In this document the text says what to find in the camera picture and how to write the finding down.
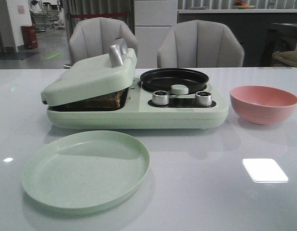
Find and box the bread slice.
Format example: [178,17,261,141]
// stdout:
[62,90,124,109]

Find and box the green breakfast maker lid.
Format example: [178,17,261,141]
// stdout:
[41,38,137,106]

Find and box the pink bowl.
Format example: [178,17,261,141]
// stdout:
[230,86,297,125]

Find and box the green breakfast maker base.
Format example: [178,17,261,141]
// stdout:
[47,75,229,129]

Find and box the left silver control knob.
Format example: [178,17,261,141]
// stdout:
[152,90,169,106]

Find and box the silver control knob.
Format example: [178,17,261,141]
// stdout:
[152,90,169,106]
[194,91,212,107]

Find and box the black round frying pan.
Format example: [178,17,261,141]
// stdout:
[140,68,209,94]

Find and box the right silver control knob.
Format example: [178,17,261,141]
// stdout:
[194,91,212,107]

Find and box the right grey chair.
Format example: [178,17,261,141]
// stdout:
[157,20,245,68]

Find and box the grey chair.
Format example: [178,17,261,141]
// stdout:
[157,20,245,68]
[68,17,138,66]

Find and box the green round plate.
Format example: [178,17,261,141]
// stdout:
[22,130,150,215]

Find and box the left grey chair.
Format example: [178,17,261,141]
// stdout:
[68,17,138,66]

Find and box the white refrigerator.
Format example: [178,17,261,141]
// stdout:
[134,0,178,68]

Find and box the red barrier belt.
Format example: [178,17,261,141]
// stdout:
[67,12,129,18]

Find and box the grey curtain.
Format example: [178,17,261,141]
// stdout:
[62,0,134,37]

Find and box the dark kitchen counter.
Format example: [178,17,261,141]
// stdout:
[178,9,297,67]

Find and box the fruit plate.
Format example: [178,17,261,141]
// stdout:
[232,0,255,9]

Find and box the red bin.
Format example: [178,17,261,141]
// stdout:
[21,26,38,49]

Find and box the black washing machine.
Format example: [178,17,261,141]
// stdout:
[259,23,297,67]

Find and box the beige sofa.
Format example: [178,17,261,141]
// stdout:
[272,51,297,67]

